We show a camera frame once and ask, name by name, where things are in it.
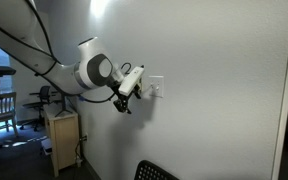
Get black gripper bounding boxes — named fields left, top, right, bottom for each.
left=113, top=83, right=144, bottom=115

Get black chair back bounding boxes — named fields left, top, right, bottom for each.
left=133, top=159, right=180, bottom=180

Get light wooden cabinet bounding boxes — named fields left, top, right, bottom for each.
left=43, top=106, right=82, bottom=178

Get black office chair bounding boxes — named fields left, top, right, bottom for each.
left=19, top=85, right=52, bottom=132

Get white box on floor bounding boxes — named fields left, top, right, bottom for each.
left=40, top=137, right=54, bottom=156

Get white wooden slatted chair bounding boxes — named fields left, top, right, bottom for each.
left=0, top=92, right=20, bottom=138

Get white bar wrist camera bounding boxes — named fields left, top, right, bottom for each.
left=118, top=65, right=146, bottom=96

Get white double switch plate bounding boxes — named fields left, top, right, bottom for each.
left=148, top=75, right=165, bottom=99

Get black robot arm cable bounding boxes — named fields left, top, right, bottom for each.
left=0, top=0, right=132, bottom=104

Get black power cord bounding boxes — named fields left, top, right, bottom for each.
left=74, top=135, right=85, bottom=168

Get white door frame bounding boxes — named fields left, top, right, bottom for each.
left=271, top=0, right=288, bottom=180

